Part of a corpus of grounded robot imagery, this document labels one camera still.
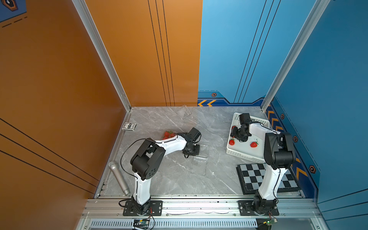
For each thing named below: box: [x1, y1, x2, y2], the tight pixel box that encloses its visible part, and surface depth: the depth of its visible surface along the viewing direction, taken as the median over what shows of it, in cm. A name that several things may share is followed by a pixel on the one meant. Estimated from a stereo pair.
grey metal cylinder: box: [108, 161, 131, 196], surface depth 84 cm
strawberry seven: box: [228, 138, 236, 146], surface depth 98 cm
